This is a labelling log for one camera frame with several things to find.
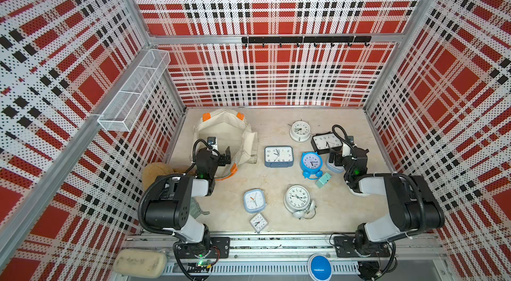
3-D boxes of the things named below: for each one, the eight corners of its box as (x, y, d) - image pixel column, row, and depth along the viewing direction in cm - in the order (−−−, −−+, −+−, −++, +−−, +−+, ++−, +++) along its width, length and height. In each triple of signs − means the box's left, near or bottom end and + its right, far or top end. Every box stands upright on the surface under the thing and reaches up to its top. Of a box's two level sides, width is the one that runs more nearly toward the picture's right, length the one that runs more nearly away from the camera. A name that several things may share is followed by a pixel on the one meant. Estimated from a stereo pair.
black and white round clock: (290, 142, 107) (291, 136, 104) (288, 125, 115) (289, 120, 111) (310, 142, 107) (311, 136, 104) (307, 125, 115) (308, 119, 111)
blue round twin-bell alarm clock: (302, 179, 94) (303, 176, 91) (299, 155, 102) (300, 152, 100) (323, 179, 94) (324, 176, 91) (318, 155, 102) (320, 152, 100)
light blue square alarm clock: (243, 212, 84) (242, 210, 82) (245, 190, 90) (244, 188, 88) (265, 212, 84) (265, 210, 82) (265, 190, 90) (265, 188, 88)
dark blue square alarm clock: (264, 167, 98) (264, 164, 95) (264, 149, 105) (264, 146, 102) (293, 167, 98) (294, 164, 95) (292, 149, 104) (292, 146, 102)
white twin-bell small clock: (284, 219, 82) (285, 216, 78) (283, 188, 90) (283, 184, 87) (315, 219, 81) (317, 216, 78) (311, 188, 90) (312, 184, 87)
